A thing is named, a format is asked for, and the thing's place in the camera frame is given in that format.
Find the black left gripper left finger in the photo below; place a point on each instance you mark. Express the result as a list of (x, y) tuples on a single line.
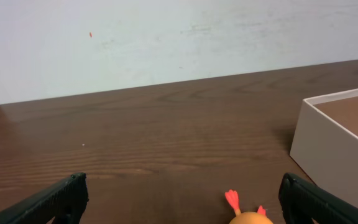
[(63, 202)]

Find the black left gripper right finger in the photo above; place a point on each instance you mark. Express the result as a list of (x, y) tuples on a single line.
[(305, 203)]

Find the orange duck toy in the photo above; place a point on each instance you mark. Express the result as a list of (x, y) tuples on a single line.
[(258, 217)]

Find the white cardboard box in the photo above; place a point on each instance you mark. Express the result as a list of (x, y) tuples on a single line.
[(325, 144)]

